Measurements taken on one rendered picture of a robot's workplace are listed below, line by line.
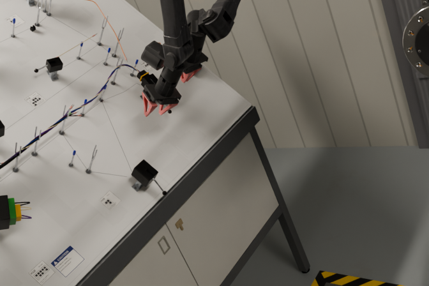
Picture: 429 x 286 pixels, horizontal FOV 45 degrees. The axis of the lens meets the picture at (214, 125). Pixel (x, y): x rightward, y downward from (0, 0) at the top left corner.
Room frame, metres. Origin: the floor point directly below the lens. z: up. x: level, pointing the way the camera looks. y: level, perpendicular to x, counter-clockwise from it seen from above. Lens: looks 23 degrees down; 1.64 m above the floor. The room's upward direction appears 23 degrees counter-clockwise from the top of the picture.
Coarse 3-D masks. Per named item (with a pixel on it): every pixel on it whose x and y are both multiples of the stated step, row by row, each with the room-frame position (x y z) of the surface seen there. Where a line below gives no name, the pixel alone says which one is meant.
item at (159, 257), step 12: (156, 240) 1.42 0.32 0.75; (168, 240) 1.45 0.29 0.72; (144, 252) 1.38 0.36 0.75; (156, 252) 1.41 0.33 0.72; (168, 252) 1.43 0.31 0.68; (180, 252) 1.46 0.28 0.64; (132, 264) 1.34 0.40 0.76; (144, 264) 1.37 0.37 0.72; (156, 264) 1.39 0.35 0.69; (168, 264) 1.42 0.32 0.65; (180, 264) 1.45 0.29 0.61; (120, 276) 1.30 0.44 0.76; (132, 276) 1.33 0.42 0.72; (144, 276) 1.35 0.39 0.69; (156, 276) 1.38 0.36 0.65; (168, 276) 1.40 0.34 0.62; (180, 276) 1.43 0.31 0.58; (192, 276) 1.46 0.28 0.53
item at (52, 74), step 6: (48, 60) 1.72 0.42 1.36; (54, 60) 1.72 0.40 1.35; (60, 60) 1.73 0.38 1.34; (48, 66) 1.72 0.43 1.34; (54, 66) 1.71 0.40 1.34; (60, 66) 1.72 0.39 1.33; (36, 72) 1.70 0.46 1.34; (48, 72) 1.76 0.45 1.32; (54, 72) 1.74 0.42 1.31; (54, 78) 1.75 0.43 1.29
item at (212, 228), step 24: (240, 144) 1.79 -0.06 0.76; (216, 168) 1.68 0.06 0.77; (240, 168) 1.76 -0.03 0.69; (216, 192) 1.64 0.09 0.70; (240, 192) 1.72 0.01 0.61; (264, 192) 1.81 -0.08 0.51; (192, 216) 1.54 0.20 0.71; (216, 216) 1.61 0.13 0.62; (240, 216) 1.69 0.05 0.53; (264, 216) 1.77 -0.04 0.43; (192, 240) 1.51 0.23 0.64; (216, 240) 1.58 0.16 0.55; (240, 240) 1.65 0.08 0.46; (192, 264) 1.48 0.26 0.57; (216, 264) 1.54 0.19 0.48
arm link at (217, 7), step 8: (224, 0) 1.51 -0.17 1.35; (232, 0) 1.52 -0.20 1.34; (240, 0) 1.55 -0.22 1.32; (216, 8) 1.49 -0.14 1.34; (224, 8) 1.49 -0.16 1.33; (232, 8) 1.51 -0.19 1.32; (216, 16) 1.46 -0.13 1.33; (224, 16) 1.50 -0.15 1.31; (232, 16) 1.50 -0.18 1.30; (208, 24) 1.46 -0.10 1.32; (216, 24) 1.46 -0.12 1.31; (224, 24) 1.47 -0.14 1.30; (232, 24) 1.49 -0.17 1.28; (216, 32) 1.47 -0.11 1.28; (224, 32) 1.47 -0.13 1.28
